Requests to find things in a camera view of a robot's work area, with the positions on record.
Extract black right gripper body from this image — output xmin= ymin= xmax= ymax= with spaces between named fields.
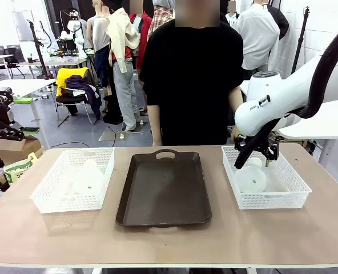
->
xmin=244 ymin=123 xmax=279 ymax=149

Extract translucent white conical flask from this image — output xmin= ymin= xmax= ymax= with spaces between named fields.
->
xmin=234 ymin=157 xmax=268 ymax=194

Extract person right forearm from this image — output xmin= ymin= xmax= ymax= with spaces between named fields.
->
xmin=147 ymin=103 xmax=163 ymax=147

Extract person left forearm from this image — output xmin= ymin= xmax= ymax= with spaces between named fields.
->
xmin=228 ymin=86 xmax=244 ymax=129

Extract person left hand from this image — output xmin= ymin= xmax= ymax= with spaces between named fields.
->
xmin=230 ymin=125 xmax=245 ymax=144

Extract brown cardboard box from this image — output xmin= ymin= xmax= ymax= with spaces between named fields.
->
xmin=0 ymin=135 xmax=43 ymax=167

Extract white work table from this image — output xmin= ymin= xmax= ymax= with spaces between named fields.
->
xmin=0 ymin=78 xmax=58 ymax=150

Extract green and white bag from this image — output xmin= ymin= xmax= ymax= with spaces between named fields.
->
xmin=3 ymin=152 xmax=39 ymax=186

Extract black office chair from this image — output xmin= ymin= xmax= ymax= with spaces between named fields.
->
xmin=0 ymin=47 xmax=26 ymax=80

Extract yellow garment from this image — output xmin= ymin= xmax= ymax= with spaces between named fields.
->
xmin=55 ymin=67 xmax=90 ymax=98

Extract white perforated plastic basket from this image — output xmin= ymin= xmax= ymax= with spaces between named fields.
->
xmin=220 ymin=144 xmax=313 ymax=211
xmin=29 ymin=147 xmax=115 ymax=214

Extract black metal chair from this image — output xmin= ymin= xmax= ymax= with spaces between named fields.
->
xmin=55 ymin=67 xmax=102 ymax=128

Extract black tripod stand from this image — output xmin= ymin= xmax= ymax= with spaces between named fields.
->
xmin=27 ymin=19 xmax=52 ymax=80

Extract background desk with clutter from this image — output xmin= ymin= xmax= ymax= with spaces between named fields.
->
xmin=19 ymin=54 xmax=90 ymax=78

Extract white side table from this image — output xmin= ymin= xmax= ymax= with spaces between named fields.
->
xmin=277 ymin=98 xmax=338 ymax=141

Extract dark purple garment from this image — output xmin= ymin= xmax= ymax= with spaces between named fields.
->
xmin=64 ymin=74 xmax=103 ymax=121

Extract white board panel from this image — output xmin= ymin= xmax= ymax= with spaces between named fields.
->
xmin=11 ymin=9 xmax=36 ymax=42

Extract person torso black t-shirt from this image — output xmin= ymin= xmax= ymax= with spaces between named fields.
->
xmin=139 ymin=19 xmax=245 ymax=147

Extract translucent flask with paper label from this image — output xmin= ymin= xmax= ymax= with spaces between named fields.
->
xmin=68 ymin=159 xmax=106 ymax=198

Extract dark brown serving tray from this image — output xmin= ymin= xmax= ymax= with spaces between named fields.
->
xmin=115 ymin=148 xmax=213 ymax=228

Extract mannequin grey tank top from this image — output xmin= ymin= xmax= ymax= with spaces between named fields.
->
xmin=86 ymin=0 xmax=113 ymax=90

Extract black light stand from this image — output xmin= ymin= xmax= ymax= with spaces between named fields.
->
xmin=290 ymin=6 xmax=313 ymax=75

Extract mannequin white shirt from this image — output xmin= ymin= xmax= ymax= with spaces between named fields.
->
xmin=225 ymin=0 xmax=281 ymax=72

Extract mannequin cream jacket grey trousers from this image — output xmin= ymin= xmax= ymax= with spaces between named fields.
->
xmin=104 ymin=0 xmax=143 ymax=132

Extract black hanging jacket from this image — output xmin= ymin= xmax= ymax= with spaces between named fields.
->
xmin=267 ymin=2 xmax=290 ymax=41

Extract mannequin red jacket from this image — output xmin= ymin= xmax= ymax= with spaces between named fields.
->
xmin=128 ymin=5 xmax=153 ymax=70

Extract plaid shirt mannequin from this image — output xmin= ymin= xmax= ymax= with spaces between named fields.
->
xmin=147 ymin=5 xmax=176 ymax=41

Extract black floor cable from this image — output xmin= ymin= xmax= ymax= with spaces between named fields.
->
xmin=49 ymin=124 xmax=122 ymax=150

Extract black corrugated cable hose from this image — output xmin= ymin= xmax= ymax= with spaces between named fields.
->
xmin=234 ymin=17 xmax=338 ymax=170

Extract grey mannequin base plate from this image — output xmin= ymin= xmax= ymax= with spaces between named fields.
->
xmin=98 ymin=130 xmax=130 ymax=143

